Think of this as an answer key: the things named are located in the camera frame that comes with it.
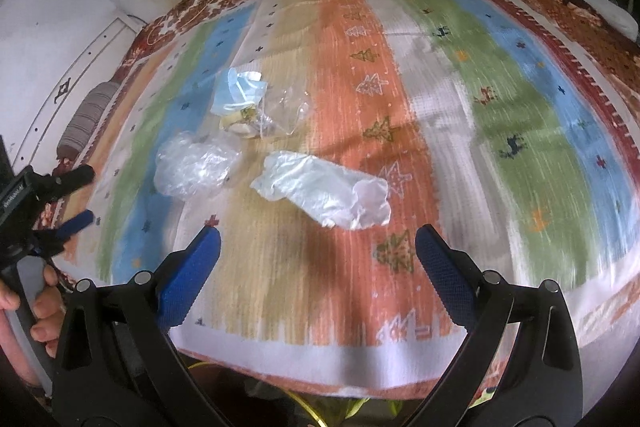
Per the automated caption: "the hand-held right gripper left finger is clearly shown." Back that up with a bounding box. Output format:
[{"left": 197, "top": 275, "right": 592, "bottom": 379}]
[{"left": 51, "top": 224, "right": 223, "bottom": 427}]

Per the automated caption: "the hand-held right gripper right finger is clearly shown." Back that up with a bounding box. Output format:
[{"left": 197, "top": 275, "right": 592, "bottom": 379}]
[{"left": 415, "top": 224, "right": 584, "bottom": 427}]

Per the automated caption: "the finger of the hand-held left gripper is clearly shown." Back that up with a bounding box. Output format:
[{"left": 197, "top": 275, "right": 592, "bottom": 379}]
[
  {"left": 30, "top": 164, "right": 97, "bottom": 204},
  {"left": 37, "top": 209, "right": 96, "bottom": 253}
]

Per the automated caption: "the clear plastic bag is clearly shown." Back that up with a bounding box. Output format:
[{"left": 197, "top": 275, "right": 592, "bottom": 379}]
[{"left": 154, "top": 132, "right": 243, "bottom": 200}]

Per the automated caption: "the white wrapper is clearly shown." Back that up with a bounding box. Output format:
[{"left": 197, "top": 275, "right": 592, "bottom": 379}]
[{"left": 250, "top": 150, "right": 392, "bottom": 230}]

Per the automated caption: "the pale yellow paper wrapper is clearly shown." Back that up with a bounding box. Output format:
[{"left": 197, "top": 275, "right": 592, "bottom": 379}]
[{"left": 220, "top": 107, "right": 266, "bottom": 140}]

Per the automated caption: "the thin clear plastic wrap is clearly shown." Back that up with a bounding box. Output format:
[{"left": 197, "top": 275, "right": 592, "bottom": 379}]
[{"left": 255, "top": 87, "right": 313, "bottom": 140}]

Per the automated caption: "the person's left hand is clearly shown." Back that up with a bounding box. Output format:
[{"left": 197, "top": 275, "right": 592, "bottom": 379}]
[{"left": 0, "top": 267, "right": 66, "bottom": 357}]

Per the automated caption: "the grey striped pillow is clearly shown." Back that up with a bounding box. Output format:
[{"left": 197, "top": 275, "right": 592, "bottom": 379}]
[{"left": 55, "top": 81, "right": 121, "bottom": 160}]

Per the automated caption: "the striped colourful mat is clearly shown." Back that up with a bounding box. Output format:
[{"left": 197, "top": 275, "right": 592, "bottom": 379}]
[{"left": 50, "top": 0, "right": 640, "bottom": 398}]

